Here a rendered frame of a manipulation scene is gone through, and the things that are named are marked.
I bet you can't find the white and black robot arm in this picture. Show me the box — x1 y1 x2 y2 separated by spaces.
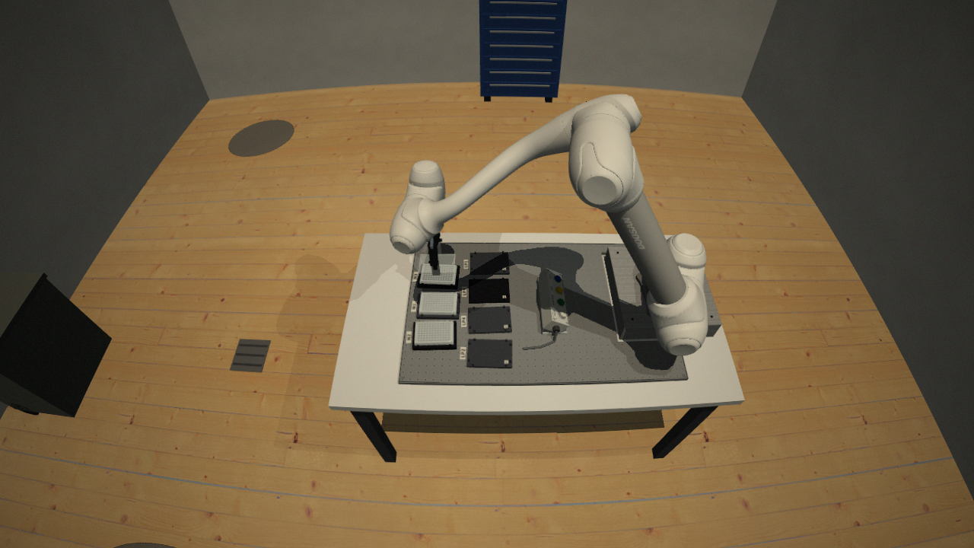
390 94 708 356

